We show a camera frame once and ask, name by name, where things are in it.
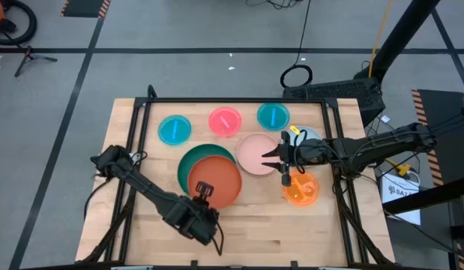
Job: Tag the dark green plastic plate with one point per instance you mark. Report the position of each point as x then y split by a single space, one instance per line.
190 161

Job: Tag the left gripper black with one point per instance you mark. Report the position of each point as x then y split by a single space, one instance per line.
201 225

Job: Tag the black computer case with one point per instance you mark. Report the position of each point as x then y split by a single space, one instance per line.
329 92

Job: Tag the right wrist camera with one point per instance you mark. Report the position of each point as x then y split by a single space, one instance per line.
287 180

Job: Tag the orange translucent plastic plate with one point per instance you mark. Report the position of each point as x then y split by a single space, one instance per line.
303 193

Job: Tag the pink translucent plastic plate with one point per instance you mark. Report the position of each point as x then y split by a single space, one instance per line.
216 120

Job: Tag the black crossbeam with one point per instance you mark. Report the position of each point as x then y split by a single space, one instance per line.
434 193

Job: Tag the black tripod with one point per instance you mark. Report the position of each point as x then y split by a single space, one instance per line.
28 56

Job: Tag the black stand post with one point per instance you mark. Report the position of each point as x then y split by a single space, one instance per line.
404 33

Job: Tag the black aluminium table frame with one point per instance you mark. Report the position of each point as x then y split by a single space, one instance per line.
235 100

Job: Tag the teal translucent plastic plate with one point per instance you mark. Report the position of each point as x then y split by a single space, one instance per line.
267 118
169 131

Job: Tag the pale blue-grey plastic plate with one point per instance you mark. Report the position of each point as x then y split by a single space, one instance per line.
310 134

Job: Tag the white printed box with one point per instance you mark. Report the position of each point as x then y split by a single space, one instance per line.
413 185

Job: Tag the black hazard-striped floor mat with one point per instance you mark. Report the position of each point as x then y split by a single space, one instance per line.
83 7

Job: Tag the small white paper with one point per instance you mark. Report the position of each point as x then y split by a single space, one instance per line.
385 119

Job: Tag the pale pink plastic plate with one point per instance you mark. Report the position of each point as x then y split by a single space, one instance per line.
250 153

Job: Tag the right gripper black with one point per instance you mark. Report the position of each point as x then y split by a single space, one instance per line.
318 153

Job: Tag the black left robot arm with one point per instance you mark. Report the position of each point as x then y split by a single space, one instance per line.
141 183

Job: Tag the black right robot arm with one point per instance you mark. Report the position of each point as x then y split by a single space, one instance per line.
385 144

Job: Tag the red-orange plastic plate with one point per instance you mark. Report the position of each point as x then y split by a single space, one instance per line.
216 176

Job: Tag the black hazard-striped platform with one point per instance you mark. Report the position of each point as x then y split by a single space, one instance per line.
447 112

